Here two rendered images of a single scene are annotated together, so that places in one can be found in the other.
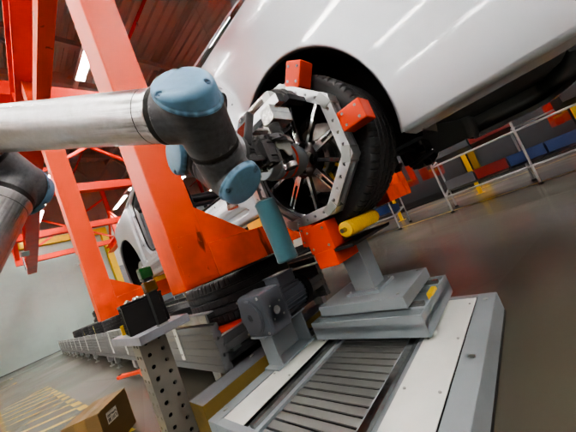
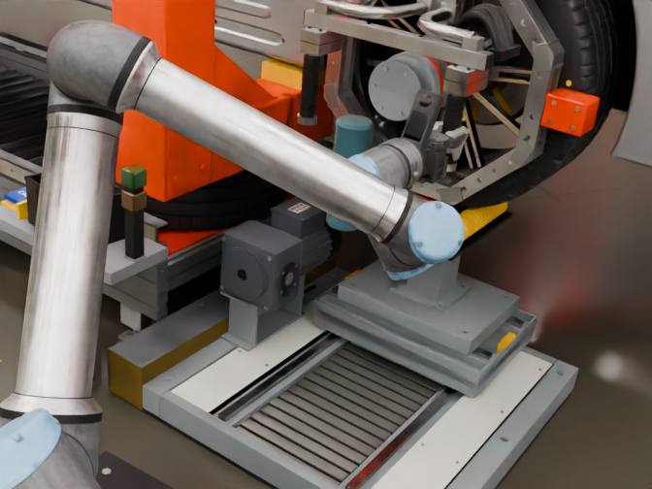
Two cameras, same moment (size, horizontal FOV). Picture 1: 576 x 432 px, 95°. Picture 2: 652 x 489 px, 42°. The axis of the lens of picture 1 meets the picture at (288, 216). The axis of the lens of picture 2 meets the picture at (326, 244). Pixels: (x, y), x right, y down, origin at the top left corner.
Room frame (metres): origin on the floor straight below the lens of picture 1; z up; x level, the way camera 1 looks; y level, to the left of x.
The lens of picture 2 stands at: (-0.75, 0.43, 1.36)
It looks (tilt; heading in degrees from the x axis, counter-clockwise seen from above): 27 degrees down; 350
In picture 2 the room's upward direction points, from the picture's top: 6 degrees clockwise
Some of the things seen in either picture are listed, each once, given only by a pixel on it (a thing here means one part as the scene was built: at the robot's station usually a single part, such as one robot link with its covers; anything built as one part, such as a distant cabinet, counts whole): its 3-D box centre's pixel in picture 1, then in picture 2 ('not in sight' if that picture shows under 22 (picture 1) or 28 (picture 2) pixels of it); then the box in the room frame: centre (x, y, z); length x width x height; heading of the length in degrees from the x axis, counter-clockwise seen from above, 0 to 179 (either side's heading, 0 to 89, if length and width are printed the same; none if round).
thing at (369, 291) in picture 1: (362, 267); (435, 259); (1.19, -0.22, 0.32); 0.40 x 0.30 x 0.28; 47
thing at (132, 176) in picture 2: (145, 273); (133, 177); (0.93, 0.55, 0.64); 0.04 x 0.04 x 0.04; 47
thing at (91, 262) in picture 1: (67, 198); not in sight; (2.48, 1.92, 1.75); 0.19 x 0.19 x 2.45; 47
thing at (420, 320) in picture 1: (379, 308); (424, 319); (1.19, -0.22, 0.13); 0.50 x 0.36 x 0.10; 47
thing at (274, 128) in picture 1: (282, 145); (450, 130); (0.78, -0.07, 0.83); 0.04 x 0.04 x 0.16
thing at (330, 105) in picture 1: (291, 160); (434, 76); (1.06, -0.10, 0.85); 0.54 x 0.07 x 0.54; 47
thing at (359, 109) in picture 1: (356, 115); (570, 112); (0.85, -0.34, 0.85); 0.09 x 0.08 x 0.07; 47
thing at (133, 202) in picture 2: (149, 286); (134, 199); (0.93, 0.55, 0.59); 0.04 x 0.04 x 0.04; 47
